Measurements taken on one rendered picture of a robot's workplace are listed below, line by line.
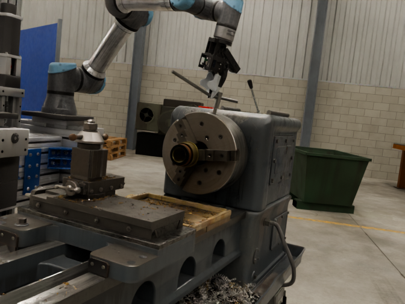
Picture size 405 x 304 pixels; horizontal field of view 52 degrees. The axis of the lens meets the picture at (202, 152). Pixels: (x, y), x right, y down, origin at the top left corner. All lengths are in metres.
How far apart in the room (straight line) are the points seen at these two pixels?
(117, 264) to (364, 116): 11.14
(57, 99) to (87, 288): 1.17
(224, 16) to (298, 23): 10.39
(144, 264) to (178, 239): 0.15
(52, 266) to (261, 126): 0.94
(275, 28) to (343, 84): 2.35
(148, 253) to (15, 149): 0.68
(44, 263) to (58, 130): 0.91
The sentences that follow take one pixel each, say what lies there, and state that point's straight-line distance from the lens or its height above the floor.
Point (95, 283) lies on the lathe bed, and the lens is 0.91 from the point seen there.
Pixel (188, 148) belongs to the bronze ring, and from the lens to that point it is 1.44.
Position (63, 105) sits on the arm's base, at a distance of 1.92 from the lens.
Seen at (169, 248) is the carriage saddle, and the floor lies 0.91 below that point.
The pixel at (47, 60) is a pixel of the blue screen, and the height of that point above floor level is 1.78.
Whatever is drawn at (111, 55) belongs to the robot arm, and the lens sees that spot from 1.94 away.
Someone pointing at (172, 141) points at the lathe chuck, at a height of 1.11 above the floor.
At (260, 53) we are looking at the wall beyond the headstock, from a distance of 11.77.
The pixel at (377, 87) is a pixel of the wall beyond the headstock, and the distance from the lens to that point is 11.95.
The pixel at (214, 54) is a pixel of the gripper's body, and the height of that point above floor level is 1.44.
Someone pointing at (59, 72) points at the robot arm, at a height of 1.34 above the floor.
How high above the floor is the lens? 1.23
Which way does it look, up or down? 5 degrees down
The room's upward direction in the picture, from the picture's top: 6 degrees clockwise
